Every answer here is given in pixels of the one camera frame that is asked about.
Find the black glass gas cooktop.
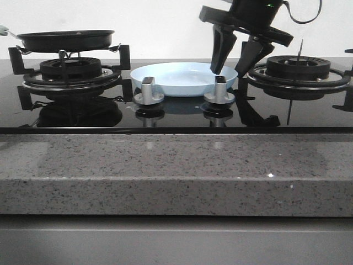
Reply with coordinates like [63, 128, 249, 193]
[1, 60, 352, 134]

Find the silver stove knob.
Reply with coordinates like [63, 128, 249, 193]
[204, 76, 235, 104]
[133, 77, 164, 105]

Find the metal wire pan support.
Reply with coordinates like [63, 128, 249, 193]
[14, 43, 123, 59]

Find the right silver stove knob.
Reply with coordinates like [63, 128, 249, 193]
[204, 76, 235, 104]

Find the black frying pan green handle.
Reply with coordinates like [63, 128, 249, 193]
[1, 25, 114, 53]

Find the light blue round plate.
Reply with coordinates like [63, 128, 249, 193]
[130, 62, 238, 98]

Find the left black burner with grate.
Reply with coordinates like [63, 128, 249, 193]
[8, 45, 131, 95]

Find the grey cabinet front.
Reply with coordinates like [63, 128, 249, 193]
[1, 215, 352, 264]

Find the right black burner with grate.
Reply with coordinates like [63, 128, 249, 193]
[236, 54, 352, 115]

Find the black burner with grate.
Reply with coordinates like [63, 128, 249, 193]
[8, 45, 131, 95]
[236, 54, 352, 115]

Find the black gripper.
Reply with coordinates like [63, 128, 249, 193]
[199, 0, 293, 78]

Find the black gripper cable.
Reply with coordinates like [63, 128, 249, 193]
[282, 0, 324, 24]

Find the left silver stove knob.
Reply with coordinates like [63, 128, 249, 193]
[133, 77, 164, 105]

